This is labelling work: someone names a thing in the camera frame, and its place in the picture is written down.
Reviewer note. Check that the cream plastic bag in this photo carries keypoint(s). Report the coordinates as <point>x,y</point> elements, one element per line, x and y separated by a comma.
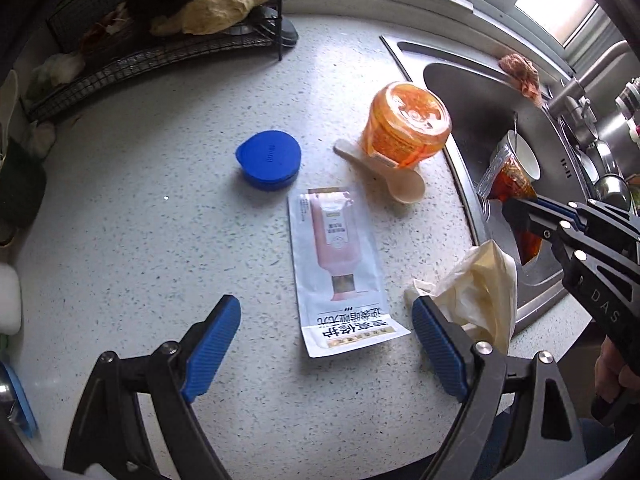
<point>480,294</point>

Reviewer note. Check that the blue rimmed steel bowl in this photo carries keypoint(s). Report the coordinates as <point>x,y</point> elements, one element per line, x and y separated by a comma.
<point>14,403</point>

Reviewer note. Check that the person's right hand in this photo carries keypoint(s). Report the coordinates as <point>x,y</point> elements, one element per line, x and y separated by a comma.
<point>612,374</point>

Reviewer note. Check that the beige plastic spoon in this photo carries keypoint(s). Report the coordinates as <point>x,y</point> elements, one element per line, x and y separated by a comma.
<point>406,186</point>

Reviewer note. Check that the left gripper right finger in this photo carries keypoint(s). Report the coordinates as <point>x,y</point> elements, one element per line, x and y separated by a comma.
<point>447,346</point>

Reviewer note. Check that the orange plastic jar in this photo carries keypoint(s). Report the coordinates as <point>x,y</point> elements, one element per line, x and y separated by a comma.
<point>406,124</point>

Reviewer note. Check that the black wire rack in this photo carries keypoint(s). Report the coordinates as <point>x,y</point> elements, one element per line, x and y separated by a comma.
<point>105,42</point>

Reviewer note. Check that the white ceramic sugar pot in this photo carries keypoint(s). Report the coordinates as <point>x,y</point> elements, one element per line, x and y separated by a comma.
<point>10,301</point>

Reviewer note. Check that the dark green utensil mug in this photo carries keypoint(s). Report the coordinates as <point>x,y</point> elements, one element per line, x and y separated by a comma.
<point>22,185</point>

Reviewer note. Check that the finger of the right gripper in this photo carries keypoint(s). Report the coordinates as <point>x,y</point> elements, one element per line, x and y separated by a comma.
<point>553,212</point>
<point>518,213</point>

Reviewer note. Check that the white cup in sink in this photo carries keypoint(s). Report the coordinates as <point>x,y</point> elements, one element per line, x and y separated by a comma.
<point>522,151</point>

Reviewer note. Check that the blue round lid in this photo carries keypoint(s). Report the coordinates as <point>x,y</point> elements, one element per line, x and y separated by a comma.
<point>269,160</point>

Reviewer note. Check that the white pink sachet packet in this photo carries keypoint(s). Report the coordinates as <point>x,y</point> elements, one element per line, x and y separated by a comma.
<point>341,297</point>

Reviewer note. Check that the orange scrub cloth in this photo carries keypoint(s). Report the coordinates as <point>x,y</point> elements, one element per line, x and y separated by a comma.
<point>525,75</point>

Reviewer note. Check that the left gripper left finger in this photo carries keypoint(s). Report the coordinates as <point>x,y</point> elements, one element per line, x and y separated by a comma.
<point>205,345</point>

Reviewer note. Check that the red chili sauce packet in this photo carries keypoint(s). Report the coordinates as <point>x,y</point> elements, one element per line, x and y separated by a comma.
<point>512,194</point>

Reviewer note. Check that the kitchen faucet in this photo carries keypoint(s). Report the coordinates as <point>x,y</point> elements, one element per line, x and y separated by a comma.
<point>572,100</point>

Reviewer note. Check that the stainless steel sink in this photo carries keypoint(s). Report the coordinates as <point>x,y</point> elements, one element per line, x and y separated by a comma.
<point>496,133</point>

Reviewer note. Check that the garlic bulb on counter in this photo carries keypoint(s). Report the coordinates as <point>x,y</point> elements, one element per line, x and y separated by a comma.
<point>41,136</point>

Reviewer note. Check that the ginger root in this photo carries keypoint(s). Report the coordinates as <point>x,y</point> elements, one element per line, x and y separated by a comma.
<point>204,17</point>

